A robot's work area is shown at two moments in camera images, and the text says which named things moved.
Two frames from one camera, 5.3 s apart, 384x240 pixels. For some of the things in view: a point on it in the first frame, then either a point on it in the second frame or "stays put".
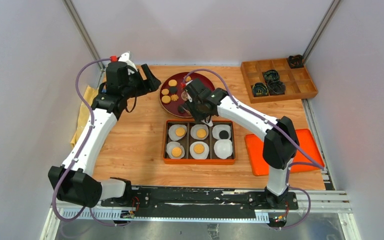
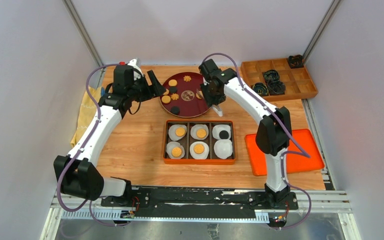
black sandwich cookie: [223, 134] stays put
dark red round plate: [172, 96] stays put
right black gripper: [190, 107] -> [211, 100]
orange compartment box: [187, 142] stays put
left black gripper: [150, 84] -> [155, 89]
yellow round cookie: [198, 148] stays put
